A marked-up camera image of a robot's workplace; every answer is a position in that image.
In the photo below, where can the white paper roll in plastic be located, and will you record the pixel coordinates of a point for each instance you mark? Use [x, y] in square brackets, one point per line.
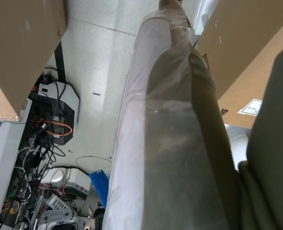
[129, 148]

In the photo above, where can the grey paper roll in plastic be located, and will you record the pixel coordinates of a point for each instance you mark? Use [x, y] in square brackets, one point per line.
[174, 153]

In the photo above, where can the dark olive paper roll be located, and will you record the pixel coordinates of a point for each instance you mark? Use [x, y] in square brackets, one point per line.
[208, 100]

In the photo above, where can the black and white machine housing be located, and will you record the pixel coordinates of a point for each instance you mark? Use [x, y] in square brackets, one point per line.
[67, 100]

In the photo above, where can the blue corrugated plastic sheet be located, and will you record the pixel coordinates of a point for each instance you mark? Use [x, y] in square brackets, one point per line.
[99, 184]

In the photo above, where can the white and grey device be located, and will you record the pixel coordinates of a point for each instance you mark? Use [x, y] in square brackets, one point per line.
[77, 180]

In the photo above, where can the pale grey metal base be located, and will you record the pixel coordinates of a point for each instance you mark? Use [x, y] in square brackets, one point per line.
[239, 146]

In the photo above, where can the white shipping label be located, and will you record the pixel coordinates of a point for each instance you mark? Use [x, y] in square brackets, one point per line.
[251, 107]

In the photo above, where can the brown cardboard box with label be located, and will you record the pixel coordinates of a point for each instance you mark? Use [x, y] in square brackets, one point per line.
[246, 55]

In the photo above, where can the large brown cardboard box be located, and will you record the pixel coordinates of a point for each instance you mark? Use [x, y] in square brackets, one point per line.
[19, 48]

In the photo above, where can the white cabinet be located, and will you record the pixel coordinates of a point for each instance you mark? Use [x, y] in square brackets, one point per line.
[4, 153]

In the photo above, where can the grey perforated metal bracket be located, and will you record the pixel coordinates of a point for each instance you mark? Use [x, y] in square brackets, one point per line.
[57, 210]

